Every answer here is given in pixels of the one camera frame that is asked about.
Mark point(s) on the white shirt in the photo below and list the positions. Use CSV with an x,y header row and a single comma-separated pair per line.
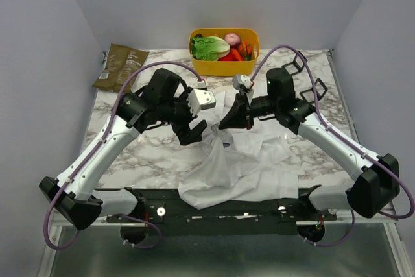
x,y
237,165

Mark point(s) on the far black folding stand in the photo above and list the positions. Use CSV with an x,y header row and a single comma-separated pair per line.
x,y
296,66

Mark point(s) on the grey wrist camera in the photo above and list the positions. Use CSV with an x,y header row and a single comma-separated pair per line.
x,y
200,98
244,85

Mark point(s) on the red onion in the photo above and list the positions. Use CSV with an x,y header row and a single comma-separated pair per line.
x,y
232,39

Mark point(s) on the clear round brooch backing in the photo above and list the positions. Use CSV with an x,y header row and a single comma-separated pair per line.
x,y
215,127

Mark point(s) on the brown snack bag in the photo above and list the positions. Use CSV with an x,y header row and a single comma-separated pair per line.
x,y
121,62

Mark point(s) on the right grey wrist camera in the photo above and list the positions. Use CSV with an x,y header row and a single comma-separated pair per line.
x,y
244,85

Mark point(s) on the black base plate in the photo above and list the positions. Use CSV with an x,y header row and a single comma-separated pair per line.
x,y
162,211

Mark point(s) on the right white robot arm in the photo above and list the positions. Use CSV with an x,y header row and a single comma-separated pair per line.
x,y
374,184

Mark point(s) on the red pepper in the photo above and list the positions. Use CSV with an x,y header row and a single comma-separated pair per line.
x,y
232,56

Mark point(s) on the orange carrot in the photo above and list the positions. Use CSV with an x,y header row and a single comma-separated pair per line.
x,y
245,50

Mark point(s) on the green lettuce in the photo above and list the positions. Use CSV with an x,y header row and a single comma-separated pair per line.
x,y
209,48

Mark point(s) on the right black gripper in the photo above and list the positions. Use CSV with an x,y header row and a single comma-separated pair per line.
x,y
246,115

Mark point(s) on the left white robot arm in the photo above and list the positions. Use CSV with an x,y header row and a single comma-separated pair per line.
x,y
166,99

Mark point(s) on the near black folding stand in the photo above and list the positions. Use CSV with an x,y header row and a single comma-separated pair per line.
x,y
308,94

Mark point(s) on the yellow plastic bin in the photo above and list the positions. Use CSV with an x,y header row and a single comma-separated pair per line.
x,y
226,69

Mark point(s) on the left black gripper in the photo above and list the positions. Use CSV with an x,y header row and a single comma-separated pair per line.
x,y
187,135

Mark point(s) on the black folding stand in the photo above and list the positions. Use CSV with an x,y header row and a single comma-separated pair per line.
x,y
308,94
296,66

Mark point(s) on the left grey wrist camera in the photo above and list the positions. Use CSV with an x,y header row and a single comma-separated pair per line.
x,y
200,98

